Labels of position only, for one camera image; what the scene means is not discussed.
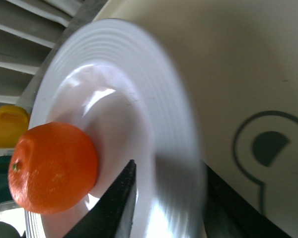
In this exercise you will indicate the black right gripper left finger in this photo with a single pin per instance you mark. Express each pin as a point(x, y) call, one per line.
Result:
point(112, 216)

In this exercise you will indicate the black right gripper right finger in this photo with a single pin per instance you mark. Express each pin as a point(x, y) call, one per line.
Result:
point(244, 216)

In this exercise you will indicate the orange fruit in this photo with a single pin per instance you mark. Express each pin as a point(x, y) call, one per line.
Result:
point(53, 167)

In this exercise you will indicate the white ridged plate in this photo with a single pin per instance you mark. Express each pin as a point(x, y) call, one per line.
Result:
point(113, 80)

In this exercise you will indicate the dark green mug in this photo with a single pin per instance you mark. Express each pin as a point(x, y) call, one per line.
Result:
point(5, 195)

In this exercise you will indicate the yellow mug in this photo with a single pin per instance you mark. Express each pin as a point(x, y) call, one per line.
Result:
point(14, 121)

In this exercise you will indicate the cream bear tray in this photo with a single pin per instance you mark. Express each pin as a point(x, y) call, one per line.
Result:
point(239, 62)

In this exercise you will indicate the grey curtain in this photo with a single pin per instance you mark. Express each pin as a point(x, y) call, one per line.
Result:
point(28, 31)

